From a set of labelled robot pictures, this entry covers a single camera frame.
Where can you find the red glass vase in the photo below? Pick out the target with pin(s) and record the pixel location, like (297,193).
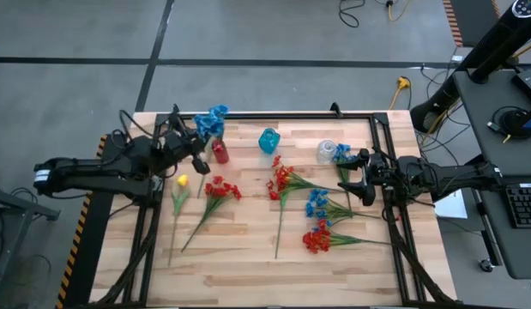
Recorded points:
(221,154)

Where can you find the black aluminium table frame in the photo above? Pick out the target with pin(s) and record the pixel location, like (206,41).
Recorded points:
(291,116)

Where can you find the clear cut-glass vase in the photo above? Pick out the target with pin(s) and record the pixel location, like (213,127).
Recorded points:
(326,152)

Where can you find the turquoise glass vase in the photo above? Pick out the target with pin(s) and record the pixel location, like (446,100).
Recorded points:
(269,142)

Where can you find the grey desk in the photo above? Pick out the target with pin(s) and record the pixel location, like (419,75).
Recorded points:
(496,150)

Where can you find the black mat with striped edge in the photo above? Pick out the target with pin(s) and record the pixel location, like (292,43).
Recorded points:
(475,17)

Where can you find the red artificial flower bunch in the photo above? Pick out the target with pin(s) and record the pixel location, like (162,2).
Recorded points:
(220,191)
(282,180)
(316,241)

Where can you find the white paper sheet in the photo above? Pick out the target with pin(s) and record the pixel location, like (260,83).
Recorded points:
(451,208)

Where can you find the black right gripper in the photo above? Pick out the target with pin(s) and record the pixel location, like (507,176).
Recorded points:
(378,171)

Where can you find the black tower fan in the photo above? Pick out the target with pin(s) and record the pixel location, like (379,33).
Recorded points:
(496,38)

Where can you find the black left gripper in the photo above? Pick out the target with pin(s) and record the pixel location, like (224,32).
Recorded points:
(177,146)

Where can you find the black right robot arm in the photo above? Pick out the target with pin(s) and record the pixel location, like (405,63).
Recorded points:
(441,176)

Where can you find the black plate with hazard stripes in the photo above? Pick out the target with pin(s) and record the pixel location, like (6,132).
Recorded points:
(93,257)

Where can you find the black caster wheel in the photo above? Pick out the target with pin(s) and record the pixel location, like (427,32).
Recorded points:
(486,266)

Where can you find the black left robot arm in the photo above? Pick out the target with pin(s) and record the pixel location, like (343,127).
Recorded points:
(76,171)

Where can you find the blue artificial flower bunch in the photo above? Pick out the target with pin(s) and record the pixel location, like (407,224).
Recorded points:
(210,124)
(343,151)
(318,201)

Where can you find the black keyboard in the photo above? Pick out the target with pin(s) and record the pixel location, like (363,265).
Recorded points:
(524,206)

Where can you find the grey metal stand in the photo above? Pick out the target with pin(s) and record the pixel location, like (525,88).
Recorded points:
(16,206)

